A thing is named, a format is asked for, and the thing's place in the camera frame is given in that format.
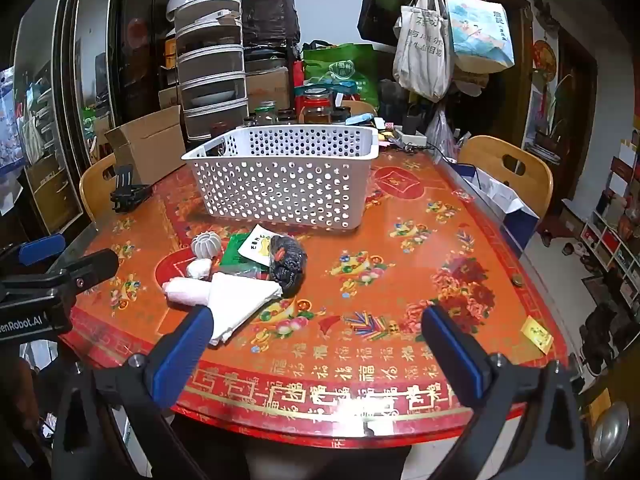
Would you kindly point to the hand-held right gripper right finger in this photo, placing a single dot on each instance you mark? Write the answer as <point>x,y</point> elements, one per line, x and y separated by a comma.
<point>452,355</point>

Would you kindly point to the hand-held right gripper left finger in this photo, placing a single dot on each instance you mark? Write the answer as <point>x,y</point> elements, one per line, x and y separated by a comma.
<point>184,347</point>

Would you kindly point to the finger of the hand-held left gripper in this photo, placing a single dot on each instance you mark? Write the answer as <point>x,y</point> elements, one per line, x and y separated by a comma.
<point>92,267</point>
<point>42,247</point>

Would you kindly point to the white cloth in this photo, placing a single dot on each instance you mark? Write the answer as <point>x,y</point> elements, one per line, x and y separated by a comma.
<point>240,300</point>
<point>182,292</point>

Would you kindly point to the small white ball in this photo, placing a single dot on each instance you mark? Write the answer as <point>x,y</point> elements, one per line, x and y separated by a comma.
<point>199,268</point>

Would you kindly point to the green snack packet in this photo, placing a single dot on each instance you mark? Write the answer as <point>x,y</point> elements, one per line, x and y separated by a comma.
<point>231,256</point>

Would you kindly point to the white ribbed ball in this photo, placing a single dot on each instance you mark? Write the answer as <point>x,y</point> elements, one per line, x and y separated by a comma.
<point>206,245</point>

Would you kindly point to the white and yellow snack packet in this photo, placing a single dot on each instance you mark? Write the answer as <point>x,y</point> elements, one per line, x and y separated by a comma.
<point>254,249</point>

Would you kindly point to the dark knitted soft toy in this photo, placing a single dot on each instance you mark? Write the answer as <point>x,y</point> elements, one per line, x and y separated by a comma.
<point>287,265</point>

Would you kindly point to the white perforated plastic basket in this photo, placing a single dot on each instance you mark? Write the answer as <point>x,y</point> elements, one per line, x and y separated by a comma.
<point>280,185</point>

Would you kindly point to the wooden chair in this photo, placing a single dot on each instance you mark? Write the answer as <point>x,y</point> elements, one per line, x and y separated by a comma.
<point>505,165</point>
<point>95,190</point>

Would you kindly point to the black folding clip stand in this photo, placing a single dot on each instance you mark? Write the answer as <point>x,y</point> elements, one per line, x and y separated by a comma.
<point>127,192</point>

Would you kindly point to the yellow card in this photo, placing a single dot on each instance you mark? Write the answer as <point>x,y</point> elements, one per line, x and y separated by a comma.
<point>537,335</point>

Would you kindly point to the red printed tablecloth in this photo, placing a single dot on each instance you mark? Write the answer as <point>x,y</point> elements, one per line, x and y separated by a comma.
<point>400,260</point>

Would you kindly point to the open cardboard box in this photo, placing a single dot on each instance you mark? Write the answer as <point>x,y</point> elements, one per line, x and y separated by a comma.
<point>145,142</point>

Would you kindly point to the blue and white paper bag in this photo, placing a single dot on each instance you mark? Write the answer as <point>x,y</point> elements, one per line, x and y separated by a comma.
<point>515,220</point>

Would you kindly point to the metal bowl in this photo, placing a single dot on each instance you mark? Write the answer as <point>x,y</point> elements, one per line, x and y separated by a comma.
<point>610,432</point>

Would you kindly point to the white cubby shelf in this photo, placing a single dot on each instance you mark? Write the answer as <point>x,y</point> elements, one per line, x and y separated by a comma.
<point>612,250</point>

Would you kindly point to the dark glass-door cabinet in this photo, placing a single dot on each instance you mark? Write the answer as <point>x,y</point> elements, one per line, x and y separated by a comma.
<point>85,60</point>

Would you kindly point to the stacked plastic drawer unit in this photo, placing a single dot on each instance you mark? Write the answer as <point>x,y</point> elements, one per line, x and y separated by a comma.
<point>212,65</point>

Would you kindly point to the closed cardboard box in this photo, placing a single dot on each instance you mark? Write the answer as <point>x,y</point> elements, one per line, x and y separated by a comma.
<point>267,90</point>

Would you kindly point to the glass jar with red lid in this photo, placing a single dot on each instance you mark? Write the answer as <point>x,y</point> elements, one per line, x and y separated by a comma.
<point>316,107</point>

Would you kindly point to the white canvas tote bag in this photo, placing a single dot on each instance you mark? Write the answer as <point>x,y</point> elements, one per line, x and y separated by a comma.
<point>422,55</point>

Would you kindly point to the green shopping bag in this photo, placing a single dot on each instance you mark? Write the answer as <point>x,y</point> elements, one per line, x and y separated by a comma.
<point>345,70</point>

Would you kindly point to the black bag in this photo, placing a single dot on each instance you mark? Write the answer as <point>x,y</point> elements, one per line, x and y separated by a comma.
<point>270,17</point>

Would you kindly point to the blue printed tote bag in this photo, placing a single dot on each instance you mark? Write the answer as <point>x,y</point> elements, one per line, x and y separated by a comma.
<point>477,30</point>

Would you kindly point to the red round wall ornament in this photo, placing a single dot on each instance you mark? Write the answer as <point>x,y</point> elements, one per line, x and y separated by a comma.
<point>544,60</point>

